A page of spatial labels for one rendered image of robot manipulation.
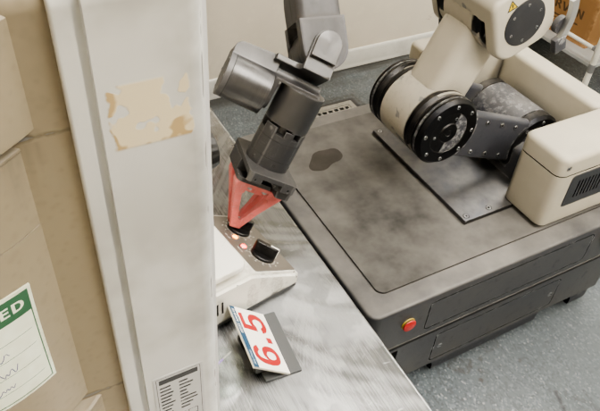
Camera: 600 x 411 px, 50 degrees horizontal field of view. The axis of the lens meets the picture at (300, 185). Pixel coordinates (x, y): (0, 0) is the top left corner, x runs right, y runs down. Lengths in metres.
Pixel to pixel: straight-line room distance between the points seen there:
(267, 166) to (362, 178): 0.87
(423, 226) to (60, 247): 1.39
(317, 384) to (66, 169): 0.64
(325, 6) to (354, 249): 0.77
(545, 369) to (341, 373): 1.11
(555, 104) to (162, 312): 1.65
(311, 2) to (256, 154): 0.19
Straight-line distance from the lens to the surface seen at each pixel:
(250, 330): 0.78
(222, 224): 0.85
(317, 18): 0.79
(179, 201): 0.18
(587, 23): 2.80
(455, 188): 1.65
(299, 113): 0.77
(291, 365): 0.78
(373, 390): 0.78
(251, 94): 0.76
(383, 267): 1.43
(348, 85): 2.69
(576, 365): 1.89
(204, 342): 0.23
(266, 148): 0.78
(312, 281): 0.87
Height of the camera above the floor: 1.40
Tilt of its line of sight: 41 degrees down
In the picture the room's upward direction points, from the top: 5 degrees clockwise
